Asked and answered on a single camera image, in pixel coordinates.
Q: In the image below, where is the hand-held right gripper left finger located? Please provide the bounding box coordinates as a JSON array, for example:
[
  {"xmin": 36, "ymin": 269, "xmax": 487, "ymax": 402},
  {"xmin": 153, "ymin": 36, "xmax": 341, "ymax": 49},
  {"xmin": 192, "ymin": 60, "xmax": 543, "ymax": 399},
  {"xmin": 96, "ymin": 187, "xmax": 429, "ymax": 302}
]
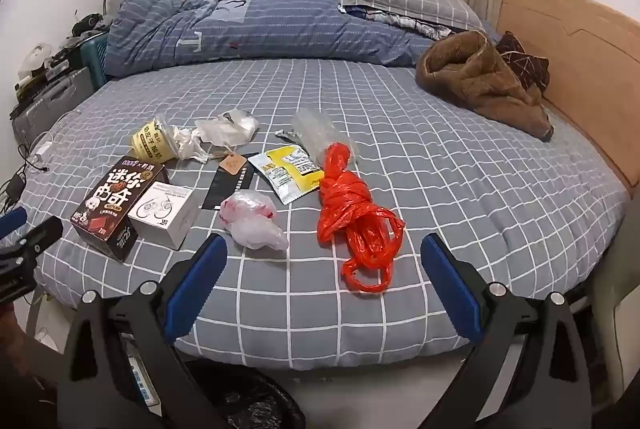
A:
[{"xmin": 56, "ymin": 232, "xmax": 229, "ymax": 429}]

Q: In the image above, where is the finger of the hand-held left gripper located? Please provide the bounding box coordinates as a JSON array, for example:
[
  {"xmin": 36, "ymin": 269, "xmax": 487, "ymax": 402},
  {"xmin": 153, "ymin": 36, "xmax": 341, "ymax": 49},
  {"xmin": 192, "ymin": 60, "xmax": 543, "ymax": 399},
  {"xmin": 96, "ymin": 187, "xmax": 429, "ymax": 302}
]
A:
[
  {"xmin": 0, "ymin": 216, "xmax": 64, "ymax": 270},
  {"xmin": 0, "ymin": 208, "xmax": 28, "ymax": 240}
]

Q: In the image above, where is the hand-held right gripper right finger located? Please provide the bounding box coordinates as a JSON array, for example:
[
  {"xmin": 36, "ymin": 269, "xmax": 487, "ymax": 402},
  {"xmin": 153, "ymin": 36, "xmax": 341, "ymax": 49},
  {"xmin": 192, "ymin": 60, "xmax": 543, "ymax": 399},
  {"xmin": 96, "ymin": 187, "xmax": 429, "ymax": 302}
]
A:
[{"xmin": 420, "ymin": 233, "xmax": 593, "ymax": 429}]

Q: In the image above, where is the white carton box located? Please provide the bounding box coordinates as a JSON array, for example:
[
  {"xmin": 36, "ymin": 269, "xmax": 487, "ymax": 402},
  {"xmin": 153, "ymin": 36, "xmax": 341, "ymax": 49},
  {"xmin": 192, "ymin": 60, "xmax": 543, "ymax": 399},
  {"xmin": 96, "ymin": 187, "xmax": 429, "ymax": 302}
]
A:
[{"xmin": 127, "ymin": 180, "xmax": 199, "ymax": 251}]

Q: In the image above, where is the dark cookie box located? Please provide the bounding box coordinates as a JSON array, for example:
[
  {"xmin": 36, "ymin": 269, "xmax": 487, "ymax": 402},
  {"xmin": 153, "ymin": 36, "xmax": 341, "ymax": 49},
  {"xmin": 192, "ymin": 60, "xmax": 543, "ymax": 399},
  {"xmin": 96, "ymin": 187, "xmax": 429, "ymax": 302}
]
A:
[{"xmin": 70, "ymin": 156, "xmax": 167, "ymax": 264}]

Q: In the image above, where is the pink and white plastic bag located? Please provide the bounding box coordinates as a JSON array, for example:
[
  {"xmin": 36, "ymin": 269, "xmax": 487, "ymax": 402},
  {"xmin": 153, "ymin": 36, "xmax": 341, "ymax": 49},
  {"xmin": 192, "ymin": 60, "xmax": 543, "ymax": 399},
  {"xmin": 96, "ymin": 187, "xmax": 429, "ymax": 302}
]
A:
[{"xmin": 220, "ymin": 189, "xmax": 291, "ymax": 252}]

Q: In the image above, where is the black packet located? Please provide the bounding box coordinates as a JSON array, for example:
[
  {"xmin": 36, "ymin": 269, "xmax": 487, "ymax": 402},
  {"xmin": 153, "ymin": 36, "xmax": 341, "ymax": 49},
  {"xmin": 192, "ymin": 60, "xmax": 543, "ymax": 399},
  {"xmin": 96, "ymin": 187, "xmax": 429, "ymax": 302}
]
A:
[{"xmin": 200, "ymin": 152, "xmax": 256, "ymax": 211}]

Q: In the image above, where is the brown paper tag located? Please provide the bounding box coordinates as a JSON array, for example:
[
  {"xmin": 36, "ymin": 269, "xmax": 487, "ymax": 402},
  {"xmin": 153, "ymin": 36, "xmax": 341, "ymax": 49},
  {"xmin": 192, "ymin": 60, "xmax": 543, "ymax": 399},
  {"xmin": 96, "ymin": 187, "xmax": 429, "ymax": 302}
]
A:
[{"xmin": 218, "ymin": 152, "xmax": 249, "ymax": 173}]

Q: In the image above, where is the red plastic bag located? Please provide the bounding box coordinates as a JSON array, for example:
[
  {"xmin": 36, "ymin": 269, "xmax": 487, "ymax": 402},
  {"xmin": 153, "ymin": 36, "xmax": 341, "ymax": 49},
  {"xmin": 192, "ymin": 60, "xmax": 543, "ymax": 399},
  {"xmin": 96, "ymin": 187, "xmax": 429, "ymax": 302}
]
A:
[{"xmin": 316, "ymin": 142, "xmax": 406, "ymax": 294}]

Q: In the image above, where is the bin with black bag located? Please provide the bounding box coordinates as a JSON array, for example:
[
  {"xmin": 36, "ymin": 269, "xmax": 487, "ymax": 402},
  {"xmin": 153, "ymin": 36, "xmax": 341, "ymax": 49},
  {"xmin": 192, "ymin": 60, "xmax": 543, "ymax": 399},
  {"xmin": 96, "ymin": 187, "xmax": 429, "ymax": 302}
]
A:
[{"xmin": 185, "ymin": 359, "xmax": 306, "ymax": 429}]

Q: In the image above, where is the white tissue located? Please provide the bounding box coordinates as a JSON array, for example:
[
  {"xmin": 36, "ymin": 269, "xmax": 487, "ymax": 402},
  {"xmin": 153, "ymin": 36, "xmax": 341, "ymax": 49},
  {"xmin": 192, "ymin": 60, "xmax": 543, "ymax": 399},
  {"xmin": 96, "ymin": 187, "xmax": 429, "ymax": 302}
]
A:
[{"xmin": 172, "ymin": 126, "xmax": 211, "ymax": 162}]

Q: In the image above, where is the yellow and white packet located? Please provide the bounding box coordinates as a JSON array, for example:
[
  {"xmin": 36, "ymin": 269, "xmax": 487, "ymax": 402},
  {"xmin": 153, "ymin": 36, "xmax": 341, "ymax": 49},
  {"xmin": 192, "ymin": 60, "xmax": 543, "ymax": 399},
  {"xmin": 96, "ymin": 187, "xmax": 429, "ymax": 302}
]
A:
[{"xmin": 248, "ymin": 146, "xmax": 325, "ymax": 205}]

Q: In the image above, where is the yellow lidded cup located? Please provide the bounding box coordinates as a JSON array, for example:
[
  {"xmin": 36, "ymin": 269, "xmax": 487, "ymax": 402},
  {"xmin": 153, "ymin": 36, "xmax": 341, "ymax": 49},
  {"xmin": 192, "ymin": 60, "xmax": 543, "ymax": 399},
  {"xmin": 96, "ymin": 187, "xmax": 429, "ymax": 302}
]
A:
[{"xmin": 131, "ymin": 114, "xmax": 178, "ymax": 162}]

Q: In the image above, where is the clear bubble wrap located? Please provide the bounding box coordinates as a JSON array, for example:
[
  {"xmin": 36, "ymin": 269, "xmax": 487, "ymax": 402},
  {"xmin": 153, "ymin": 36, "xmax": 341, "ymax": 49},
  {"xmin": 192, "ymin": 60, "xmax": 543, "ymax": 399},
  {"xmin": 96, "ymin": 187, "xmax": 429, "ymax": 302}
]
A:
[{"xmin": 292, "ymin": 108, "xmax": 357, "ymax": 170}]

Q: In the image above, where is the black power adapter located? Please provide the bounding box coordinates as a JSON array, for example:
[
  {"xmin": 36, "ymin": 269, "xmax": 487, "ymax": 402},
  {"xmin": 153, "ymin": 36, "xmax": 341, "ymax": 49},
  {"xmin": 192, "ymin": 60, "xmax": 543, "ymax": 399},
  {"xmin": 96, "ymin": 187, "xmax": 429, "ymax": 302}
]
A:
[{"xmin": 0, "ymin": 174, "xmax": 28, "ymax": 210}]

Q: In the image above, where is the white charger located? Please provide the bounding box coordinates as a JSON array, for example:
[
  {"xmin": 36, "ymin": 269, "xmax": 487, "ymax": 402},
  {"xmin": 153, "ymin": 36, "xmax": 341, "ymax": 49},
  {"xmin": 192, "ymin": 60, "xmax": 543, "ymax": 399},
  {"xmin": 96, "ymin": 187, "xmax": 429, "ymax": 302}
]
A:
[{"xmin": 27, "ymin": 139, "xmax": 56, "ymax": 165}]

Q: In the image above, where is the grey suitcase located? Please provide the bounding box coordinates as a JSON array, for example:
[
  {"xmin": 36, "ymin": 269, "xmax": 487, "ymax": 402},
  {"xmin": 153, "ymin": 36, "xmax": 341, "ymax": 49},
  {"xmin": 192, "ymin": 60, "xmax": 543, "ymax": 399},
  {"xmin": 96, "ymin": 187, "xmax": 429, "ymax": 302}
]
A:
[{"xmin": 11, "ymin": 68, "xmax": 103, "ymax": 145}]

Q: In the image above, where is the grey checked bed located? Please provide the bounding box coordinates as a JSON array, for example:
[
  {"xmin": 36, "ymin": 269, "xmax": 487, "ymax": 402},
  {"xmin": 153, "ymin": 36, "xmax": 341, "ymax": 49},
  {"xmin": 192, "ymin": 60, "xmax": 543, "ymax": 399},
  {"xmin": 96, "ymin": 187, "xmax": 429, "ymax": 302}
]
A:
[{"xmin": 12, "ymin": 54, "xmax": 631, "ymax": 372}]

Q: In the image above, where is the white plastic object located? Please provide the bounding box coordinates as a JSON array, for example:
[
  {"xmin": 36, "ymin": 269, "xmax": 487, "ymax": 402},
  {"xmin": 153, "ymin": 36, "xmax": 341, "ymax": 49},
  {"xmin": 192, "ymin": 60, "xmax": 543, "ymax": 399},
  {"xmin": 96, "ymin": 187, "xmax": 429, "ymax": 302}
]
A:
[{"xmin": 17, "ymin": 42, "xmax": 53, "ymax": 80}]

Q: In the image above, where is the teal suitcase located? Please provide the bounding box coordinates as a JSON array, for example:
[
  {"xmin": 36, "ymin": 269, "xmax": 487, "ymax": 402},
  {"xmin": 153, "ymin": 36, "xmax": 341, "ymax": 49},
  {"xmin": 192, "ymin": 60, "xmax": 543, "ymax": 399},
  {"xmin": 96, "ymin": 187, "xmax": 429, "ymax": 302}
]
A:
[{"xmin": 80, "ymin": 32, "xmax": 110, "ymax": 90}]

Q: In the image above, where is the brown fleece garment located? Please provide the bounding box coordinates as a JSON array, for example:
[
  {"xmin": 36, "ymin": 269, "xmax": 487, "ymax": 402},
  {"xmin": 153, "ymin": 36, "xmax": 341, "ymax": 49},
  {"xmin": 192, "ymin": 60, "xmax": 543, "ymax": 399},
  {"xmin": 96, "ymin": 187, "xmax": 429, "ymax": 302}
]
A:
[{"xmin": 416, "ymin": 30, "xmax": 555, "ymax": 142}]

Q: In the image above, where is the black object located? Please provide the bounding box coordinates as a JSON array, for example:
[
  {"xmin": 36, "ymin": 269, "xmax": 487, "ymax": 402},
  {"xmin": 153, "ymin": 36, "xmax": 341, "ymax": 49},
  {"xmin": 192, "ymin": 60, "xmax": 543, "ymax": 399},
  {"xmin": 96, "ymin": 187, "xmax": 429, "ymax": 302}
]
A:
[{"xmin": 70, "ymin": 12, "xmax": 108, "ymax": 37}]

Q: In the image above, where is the dark patterned cushion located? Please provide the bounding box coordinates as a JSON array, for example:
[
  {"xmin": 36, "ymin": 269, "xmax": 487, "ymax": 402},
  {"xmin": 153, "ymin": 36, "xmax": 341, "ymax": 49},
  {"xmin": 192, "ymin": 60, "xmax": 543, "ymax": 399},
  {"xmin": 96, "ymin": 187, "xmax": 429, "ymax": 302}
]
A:
[{"xmin": 495, "ymin": 30, "xmax": 551, "ymax": 92}]

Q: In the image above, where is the wooden headboard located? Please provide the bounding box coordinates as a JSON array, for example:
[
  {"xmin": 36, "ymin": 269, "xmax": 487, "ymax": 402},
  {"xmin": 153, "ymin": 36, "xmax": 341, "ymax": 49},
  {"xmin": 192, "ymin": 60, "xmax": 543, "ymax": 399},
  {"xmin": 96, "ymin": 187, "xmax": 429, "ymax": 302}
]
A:
[{"xmin": 492, "ymin": 0, "xmax": 640, "ymax": 187}]

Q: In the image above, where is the printed cloth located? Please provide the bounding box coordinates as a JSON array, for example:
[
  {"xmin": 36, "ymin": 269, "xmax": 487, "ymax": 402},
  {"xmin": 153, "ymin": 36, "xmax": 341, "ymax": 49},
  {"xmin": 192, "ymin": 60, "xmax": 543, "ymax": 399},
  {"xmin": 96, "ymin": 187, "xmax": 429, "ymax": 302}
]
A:
[{"xmin": 345, "ymin": 5, "xmax": 483, "ymax": 42}]

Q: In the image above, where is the blue striped duvet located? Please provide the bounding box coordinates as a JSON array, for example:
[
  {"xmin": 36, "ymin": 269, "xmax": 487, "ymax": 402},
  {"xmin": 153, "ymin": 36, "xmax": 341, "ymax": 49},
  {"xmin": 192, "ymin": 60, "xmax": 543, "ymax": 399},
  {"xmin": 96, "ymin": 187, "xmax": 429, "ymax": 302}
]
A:
[{"xmin": 102, "ymin": 0, "xmax": 436, "ymax": 79}]

